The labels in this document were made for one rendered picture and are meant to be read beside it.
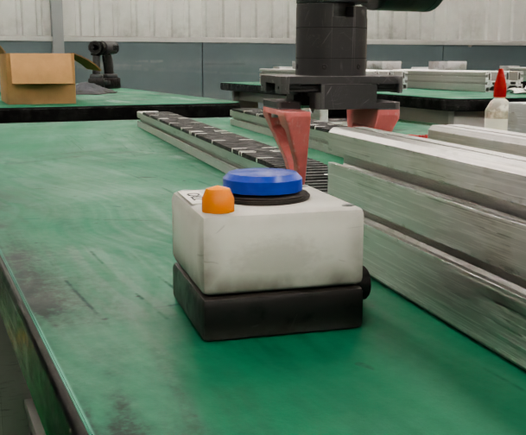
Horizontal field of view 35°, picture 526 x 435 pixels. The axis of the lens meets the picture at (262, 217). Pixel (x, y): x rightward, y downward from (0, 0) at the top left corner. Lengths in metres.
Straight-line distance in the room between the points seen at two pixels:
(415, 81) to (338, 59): 3.44
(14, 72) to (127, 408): 2.31
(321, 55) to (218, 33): 11.47
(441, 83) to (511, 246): 3.54
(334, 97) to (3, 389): 1.30
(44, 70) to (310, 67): 1.99
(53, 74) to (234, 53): 9.67
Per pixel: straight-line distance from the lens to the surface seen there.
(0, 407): 1.85
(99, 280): 0.51
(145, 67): 11.81
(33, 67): 2.62
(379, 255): 0.49
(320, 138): 1.22
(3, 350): 1.81
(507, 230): 0.37
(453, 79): 3.82
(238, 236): 0.38
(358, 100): 0.67
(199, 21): 12.05
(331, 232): 0.40
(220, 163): 1.00
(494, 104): 1.19
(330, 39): 0.67
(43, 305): 0.47
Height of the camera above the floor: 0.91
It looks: 11 degrees down
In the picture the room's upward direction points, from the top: straight up
